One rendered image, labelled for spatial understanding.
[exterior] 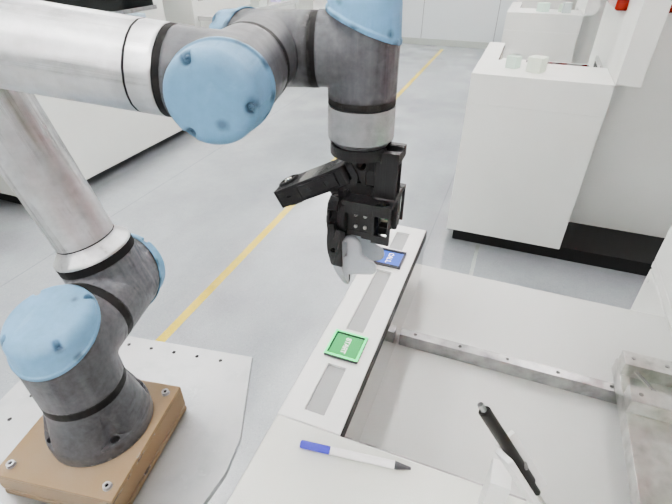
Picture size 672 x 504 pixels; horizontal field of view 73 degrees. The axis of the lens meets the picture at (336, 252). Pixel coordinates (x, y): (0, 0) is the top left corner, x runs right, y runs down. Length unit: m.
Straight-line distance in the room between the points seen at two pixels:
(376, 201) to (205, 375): 0.53
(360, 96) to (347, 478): 0.44
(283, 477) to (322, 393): 0.14
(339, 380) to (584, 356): 0.53
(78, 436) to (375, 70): 0.62
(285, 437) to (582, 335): 0.68
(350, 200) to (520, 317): 0.63
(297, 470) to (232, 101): 0.44
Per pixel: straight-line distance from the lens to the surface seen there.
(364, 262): 0.59
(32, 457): 0.86
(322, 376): 0.71
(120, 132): 3.91
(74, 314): 0.67
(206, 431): 0.84
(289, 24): 0.49
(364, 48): 0.48
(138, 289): 0.76
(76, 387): 0.70
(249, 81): 0.35
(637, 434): 0.87
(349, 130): 0.50
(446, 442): 0.83
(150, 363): 0.98
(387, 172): 0.52
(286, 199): 0.59
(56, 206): 0.71
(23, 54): 0.45
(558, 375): 0.94
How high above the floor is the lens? 1.50
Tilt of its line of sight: 35 degrees down
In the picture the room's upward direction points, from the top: straight up
